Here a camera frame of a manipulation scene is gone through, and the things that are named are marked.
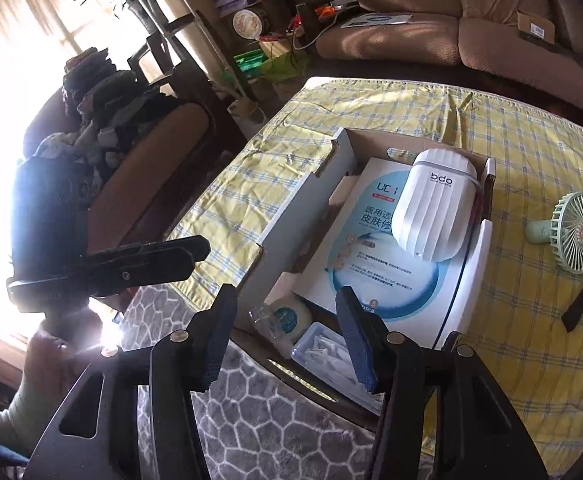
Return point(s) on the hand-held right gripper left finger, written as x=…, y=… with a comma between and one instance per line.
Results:
x=217, y=345

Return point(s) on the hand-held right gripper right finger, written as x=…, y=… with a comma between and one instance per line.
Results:
x=359, y=347

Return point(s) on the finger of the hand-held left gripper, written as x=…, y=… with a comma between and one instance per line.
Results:
x=171, y=250
x=106, y=282

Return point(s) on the white ribbed case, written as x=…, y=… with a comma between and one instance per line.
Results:
x=431, y=210

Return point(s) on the person's left forearm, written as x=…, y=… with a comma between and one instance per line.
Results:
x=1, y=425

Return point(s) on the person's left hand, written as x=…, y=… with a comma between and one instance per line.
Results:
x=53, y=360

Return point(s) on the clear plastic bag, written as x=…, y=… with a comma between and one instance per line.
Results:
x=321, y=352

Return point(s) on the white round container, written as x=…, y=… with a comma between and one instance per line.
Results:
x=291, y=317

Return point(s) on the flat white and blue box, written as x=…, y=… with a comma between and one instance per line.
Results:
x=371, y=270

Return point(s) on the grey patterned rug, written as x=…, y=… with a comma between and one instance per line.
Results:
x=271, y=435

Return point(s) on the pile of dark clothes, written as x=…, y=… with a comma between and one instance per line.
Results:
x=106, y=95

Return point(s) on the dark wooden rack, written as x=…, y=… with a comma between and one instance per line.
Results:
x=181, y=50

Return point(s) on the green box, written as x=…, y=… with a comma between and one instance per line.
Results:
x=249, y=62

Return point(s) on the sheer window curtain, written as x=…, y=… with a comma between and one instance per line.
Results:
x=46, y=10

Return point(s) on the lime green bag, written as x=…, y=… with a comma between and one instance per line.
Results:
x=286, y=67

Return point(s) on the round white clock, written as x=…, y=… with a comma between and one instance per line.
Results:
x=248, y=24

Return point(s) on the yellow plaid tablecloth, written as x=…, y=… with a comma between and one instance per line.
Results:
x=521, y=160

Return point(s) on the orange toy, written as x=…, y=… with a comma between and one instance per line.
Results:
x=330, y=11

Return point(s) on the white and blue paper sheet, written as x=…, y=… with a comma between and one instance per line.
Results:
x=376, y=19

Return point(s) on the brown sofa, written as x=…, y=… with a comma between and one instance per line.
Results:
x=496, y=10

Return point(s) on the small cardboard box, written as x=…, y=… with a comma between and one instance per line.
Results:
x=536, y=27

